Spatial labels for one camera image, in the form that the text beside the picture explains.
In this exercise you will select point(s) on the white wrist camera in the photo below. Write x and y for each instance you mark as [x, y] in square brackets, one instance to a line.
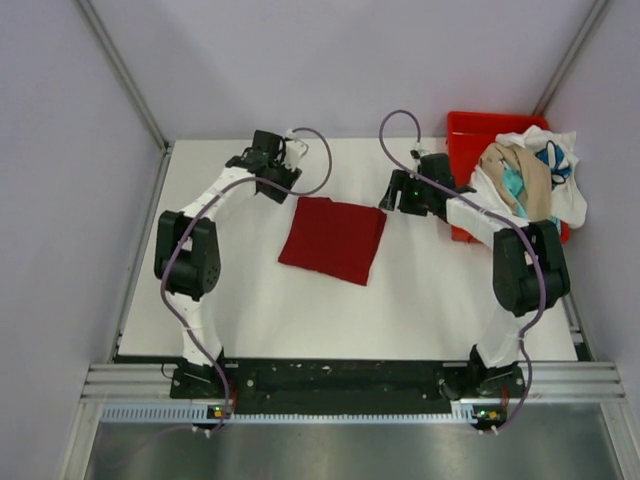
[295, 149]
[418, 151]

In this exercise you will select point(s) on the red plastic bin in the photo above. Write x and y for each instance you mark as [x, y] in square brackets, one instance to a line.
[470, 133]

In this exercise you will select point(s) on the dark red t-shirt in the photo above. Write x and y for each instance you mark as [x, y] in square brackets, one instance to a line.
[334, 238]

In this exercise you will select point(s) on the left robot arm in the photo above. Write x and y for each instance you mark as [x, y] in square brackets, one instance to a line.
[187, 259]

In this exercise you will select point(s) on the grey slotted cable duct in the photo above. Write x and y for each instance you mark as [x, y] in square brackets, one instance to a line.
[208, 415]

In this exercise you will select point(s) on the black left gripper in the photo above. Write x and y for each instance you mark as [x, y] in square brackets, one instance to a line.
[289, 175]

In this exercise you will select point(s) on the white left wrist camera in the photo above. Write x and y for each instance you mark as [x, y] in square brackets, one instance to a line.
[295, 149]

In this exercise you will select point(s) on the aluminium frame rail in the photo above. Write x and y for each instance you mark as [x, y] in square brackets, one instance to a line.
[553, 382]

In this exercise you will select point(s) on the light blue t-shirt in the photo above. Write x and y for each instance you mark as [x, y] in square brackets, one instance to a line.
[531, 198]

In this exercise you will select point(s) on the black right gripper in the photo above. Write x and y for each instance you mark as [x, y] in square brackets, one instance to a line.
[401, 181]

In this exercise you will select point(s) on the beige t-shirt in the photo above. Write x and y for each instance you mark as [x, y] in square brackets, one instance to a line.
[497, 158]

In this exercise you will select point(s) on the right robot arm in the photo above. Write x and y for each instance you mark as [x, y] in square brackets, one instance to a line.
[529, 271]

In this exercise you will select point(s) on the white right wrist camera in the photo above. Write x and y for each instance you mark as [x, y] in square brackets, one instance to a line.
[418, 151]

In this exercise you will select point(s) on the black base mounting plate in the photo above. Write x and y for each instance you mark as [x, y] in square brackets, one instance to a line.
[335, 387]

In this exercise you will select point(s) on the white t-shirt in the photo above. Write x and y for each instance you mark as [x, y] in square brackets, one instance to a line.
[531, 175]

